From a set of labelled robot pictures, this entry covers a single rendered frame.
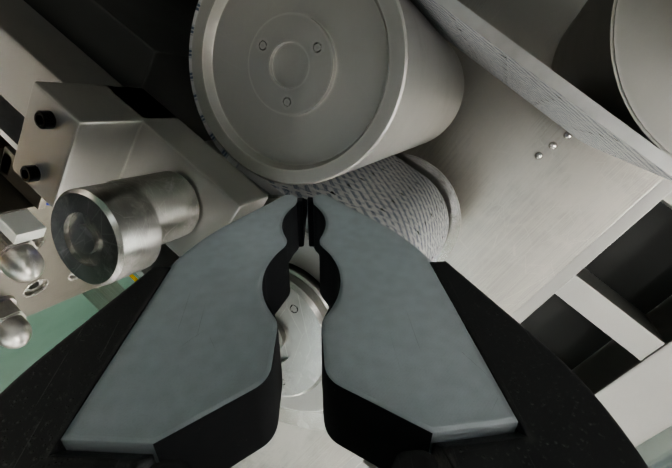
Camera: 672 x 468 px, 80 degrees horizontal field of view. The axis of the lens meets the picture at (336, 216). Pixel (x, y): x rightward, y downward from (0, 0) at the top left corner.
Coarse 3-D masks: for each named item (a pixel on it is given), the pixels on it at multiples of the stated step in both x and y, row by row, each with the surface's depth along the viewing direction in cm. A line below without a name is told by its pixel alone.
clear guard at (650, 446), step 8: (664, 432) 50; (648, 440) 51; (656, 440) 51; (664, 440) 50; (640, 448) 52; (648, 448) 51; (656, 448) 51; (664, 448) 50; (648, 456) 51; (656, 456) 50; (664, 456) 50; (648, 464) 51; (656, 464) 50; (664, 464) 49
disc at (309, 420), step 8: (272, 200) 22; (280, 408) 25; (280, 416) 26; (288, 416) 25; (296, 416) 25; (304, 416) 25; (312, 416) 25; (320, 416) 24; (296, 424) 25; (304, 424) 25; (312, 424) 25; (320, 424) 24
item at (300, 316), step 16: (304, 272) 22; (304, 288) 21; (288, 304) 21; (304, 304) 20; (320, 304) 21; (288, 320) 21; (304, 320) 21; (320, 320) 20; (288, 336) 22; (304, 336) 21; (320, 336) 20; (288, 352) 22; (304, 352) 21; (320, 352) 21; (288, 368) 22; (304, 368) 21; (320, 368) 21; (288, 384) 22; (304, 384) 22
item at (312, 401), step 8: (304, 240) 21; (304, 248) 21; (312, 248) 21; (296, 256) 22; (304, 256) 22; (312, 256) 21; (296, 264) 22; (304, 264) 22; (312, 264) 21; (312, 272) 22; (320, 384) 23; (312, 392) 24; (320, 392) 23; (288, 400) 24; (296, 400) 24; (304, 400) 24; (312, 400) 24; (320, 400) 23; (288, 408) 25; (296, 408) 24; (304, 408) 24; (312, 408) 24; (320, 408) 24
